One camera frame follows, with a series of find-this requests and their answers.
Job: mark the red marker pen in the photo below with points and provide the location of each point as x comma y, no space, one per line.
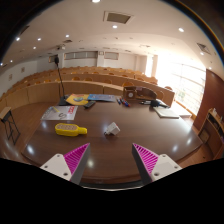
126,102

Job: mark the small ceiling vent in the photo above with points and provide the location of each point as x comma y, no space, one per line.
203,48

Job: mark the white charger with red switch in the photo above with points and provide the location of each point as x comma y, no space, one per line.
113,128

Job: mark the black gooseneck desk microphone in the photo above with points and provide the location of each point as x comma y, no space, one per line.
63,101

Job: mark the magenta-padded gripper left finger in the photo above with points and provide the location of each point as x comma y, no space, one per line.
56,165

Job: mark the round ceiling lights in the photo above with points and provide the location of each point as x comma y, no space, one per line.
114,26

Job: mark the small black-legged side table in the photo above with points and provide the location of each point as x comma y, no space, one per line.
8,115

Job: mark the wooden shelf unit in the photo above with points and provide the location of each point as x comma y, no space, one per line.
211,131

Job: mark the white notebook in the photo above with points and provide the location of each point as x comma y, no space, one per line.
166,112

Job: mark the black handheld device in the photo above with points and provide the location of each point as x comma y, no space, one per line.
155,103

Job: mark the blue marker pen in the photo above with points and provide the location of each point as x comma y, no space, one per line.
118,100

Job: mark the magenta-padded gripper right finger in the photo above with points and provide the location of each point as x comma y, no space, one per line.
165,166

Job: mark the wooden auditorium seat rows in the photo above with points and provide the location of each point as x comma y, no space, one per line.
83,87

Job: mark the large square ceiling vent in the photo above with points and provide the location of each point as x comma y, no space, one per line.
118,17

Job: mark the white printed paper sheet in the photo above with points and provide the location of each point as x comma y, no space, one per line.
60,114

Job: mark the black remote control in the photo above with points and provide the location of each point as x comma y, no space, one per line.
89,104

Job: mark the large bright window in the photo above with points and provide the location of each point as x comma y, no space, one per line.
183,83

